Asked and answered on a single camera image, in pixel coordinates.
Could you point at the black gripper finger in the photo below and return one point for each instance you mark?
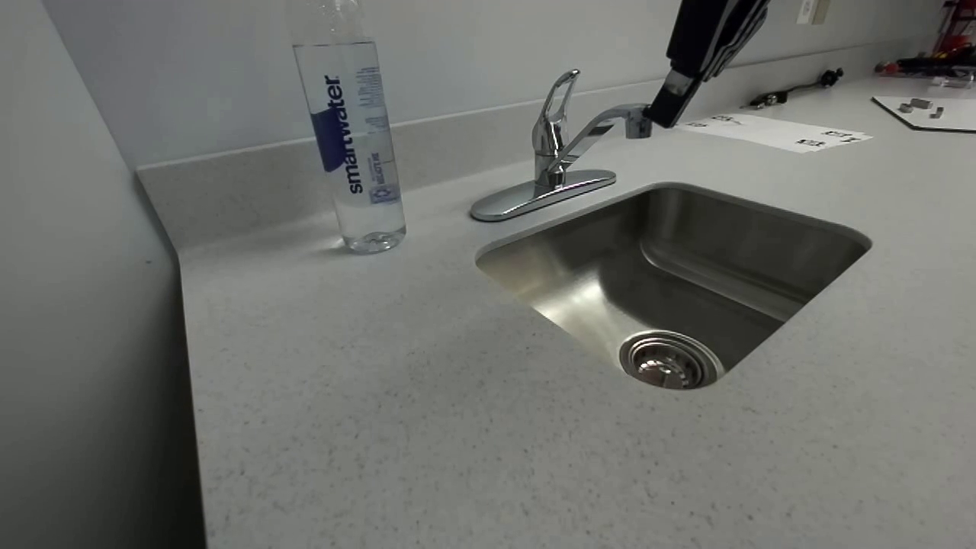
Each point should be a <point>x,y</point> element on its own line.
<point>698,42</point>
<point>740,28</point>

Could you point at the chrome sink faucet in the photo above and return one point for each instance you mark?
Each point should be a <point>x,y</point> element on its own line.
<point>551,141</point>

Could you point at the black tool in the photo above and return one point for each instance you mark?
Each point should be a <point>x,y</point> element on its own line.
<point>803,88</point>

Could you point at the white paper sheet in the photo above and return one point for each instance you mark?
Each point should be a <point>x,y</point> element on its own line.
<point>773,129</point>

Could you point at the black edged white board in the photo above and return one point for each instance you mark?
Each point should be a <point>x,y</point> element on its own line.
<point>933,114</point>

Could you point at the red equipment pile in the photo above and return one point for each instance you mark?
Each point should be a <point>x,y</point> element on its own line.
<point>956,42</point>

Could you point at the stainless steel sink basin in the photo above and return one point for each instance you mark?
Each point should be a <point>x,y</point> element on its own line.
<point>732,255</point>

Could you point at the metal sink drain strainer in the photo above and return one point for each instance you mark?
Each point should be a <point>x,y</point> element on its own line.
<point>665,360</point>

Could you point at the clear smartwater bottle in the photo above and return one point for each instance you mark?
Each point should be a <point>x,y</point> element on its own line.
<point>354,133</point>

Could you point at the white wall outlet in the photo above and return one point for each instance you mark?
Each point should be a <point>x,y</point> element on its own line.
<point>813,11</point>

